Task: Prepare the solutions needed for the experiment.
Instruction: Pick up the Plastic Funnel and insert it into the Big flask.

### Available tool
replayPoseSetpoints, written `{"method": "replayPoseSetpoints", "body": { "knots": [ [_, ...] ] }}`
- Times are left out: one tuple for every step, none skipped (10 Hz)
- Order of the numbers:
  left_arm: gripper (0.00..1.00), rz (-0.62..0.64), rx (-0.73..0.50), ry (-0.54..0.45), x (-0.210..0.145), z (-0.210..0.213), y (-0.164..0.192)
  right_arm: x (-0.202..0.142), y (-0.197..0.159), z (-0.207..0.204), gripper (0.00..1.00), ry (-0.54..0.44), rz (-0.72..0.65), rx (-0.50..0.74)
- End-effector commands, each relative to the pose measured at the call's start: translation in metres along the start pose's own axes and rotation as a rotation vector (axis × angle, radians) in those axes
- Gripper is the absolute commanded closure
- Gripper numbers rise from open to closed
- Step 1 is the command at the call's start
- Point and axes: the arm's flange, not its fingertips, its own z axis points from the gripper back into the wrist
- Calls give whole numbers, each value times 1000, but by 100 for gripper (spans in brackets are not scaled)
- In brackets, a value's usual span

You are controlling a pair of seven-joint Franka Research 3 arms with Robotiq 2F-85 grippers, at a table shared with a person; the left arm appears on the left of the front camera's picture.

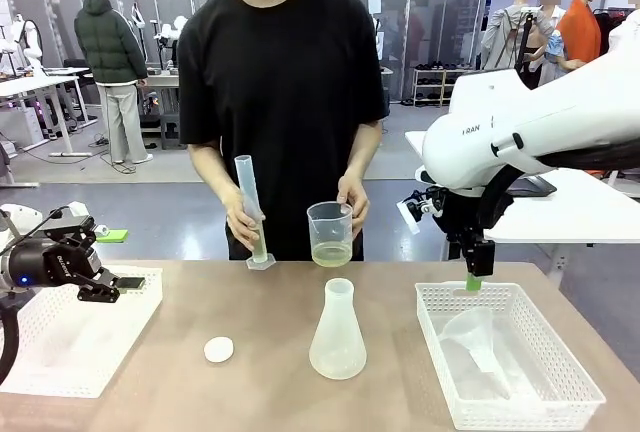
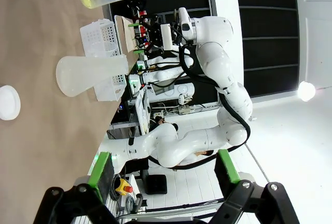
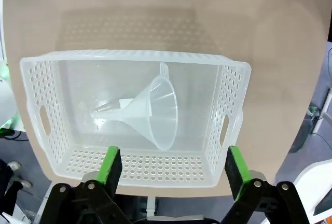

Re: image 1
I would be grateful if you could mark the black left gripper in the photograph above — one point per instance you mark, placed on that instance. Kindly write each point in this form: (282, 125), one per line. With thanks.
(50, 262)

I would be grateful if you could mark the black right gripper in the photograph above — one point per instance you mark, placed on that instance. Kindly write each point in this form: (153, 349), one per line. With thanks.
(455, 212)

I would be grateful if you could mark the clear plastic funnel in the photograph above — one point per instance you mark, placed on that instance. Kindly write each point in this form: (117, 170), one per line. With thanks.
(472, 332)

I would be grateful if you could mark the clear plastic measuring beaker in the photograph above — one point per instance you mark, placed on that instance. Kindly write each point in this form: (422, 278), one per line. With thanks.
(330, 252)

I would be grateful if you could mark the white round flask lid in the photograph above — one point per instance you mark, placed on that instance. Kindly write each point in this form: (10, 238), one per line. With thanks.
(218, 350)

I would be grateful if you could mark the white perforated plastic basket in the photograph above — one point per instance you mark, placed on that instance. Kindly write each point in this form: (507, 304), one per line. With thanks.
(575, 392)
(75, 347)

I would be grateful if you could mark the translucent plastic conical flask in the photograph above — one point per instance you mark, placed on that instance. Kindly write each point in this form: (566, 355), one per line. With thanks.
(337, 347)

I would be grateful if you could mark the clear plastic graduated cylinder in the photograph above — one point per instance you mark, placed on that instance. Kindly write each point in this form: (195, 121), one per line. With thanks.
(247, 182)

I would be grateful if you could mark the dark green puffer jacket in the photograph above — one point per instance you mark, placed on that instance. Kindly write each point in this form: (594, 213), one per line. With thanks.
(107, 42)

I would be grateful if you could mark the person's right forearm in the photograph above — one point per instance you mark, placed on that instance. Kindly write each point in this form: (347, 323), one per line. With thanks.
(212, 172)

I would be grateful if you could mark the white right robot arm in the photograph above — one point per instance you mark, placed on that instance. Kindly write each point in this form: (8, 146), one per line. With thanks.
(525, 117)

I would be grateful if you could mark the person's left forearm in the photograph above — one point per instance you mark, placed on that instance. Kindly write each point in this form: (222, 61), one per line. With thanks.
(362, 152)

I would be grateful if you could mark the person's left hand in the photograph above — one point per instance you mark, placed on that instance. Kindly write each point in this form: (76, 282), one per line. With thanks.
(359, 202)

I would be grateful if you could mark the person's right hand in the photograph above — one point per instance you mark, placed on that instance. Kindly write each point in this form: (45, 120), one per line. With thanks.
(240, 222)

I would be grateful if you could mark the black keyboard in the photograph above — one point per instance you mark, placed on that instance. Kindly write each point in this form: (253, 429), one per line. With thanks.
(537, 186)

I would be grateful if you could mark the bystander in beige trousers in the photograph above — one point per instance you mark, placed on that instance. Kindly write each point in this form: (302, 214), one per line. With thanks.
(120, 117)

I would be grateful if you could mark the shoe rack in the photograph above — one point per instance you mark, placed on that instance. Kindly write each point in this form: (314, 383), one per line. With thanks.
(440, 82)

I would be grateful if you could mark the white background desk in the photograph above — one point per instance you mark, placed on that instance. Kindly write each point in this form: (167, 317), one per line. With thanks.
(35, 83)

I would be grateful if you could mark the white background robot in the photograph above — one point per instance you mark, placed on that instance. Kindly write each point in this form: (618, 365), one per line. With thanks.
(167, 32)
(31, 44)

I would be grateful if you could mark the mannequin in grey shirt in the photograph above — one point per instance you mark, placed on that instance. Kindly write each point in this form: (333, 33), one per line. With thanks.
(505, 37)

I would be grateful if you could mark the mannequin in floral dress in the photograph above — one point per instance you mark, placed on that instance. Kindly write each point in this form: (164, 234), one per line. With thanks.
(552, 47)

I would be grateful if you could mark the black tripod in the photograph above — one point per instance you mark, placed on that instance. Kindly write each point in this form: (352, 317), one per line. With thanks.
(525, 37)

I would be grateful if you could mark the mannequin in orange robe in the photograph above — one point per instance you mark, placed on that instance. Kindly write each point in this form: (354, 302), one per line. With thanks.
(580, 32)

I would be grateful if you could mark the person in black t-shirt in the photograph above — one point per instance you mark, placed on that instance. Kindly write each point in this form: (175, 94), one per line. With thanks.
(280, 77)

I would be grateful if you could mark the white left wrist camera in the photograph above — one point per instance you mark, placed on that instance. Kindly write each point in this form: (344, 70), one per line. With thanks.
(77, 209)

